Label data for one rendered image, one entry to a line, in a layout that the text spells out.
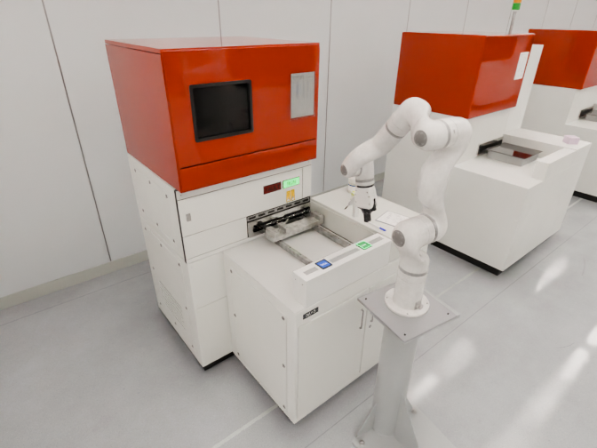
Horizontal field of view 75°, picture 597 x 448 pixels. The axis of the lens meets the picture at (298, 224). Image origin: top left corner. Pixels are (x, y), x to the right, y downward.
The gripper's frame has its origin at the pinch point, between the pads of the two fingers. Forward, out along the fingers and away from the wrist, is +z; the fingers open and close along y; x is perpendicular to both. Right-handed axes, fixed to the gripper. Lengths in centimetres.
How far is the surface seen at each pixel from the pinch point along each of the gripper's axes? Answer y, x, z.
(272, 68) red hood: -40, -14, -70
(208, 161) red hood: -47, -51, -34
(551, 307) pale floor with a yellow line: 22, 170, 119
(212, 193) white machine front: -56, -48, -17
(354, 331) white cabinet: -8, -7, 62
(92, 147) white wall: -203, -68, -38
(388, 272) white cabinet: -3.0, 16.3, 35.7
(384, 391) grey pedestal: 14, -12, 83
